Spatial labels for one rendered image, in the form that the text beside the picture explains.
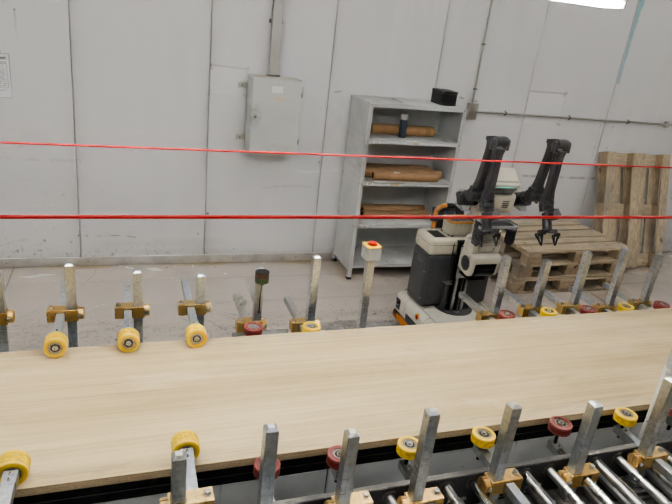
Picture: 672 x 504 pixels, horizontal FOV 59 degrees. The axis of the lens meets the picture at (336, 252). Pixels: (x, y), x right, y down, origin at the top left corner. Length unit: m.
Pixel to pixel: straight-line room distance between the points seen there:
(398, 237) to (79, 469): 4.42
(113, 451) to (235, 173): 3.56
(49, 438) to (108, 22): 3.50
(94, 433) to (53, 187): 3.37
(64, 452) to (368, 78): 4.12
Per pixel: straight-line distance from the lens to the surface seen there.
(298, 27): 5.12
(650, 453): 2.46
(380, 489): 1.96
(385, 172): 5.16
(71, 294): 2.55
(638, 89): 7.01
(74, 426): 2.08
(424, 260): 4.25
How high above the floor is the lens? 2.16
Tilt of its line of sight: 21 degrees down
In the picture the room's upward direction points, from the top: 7 degrees clockwise
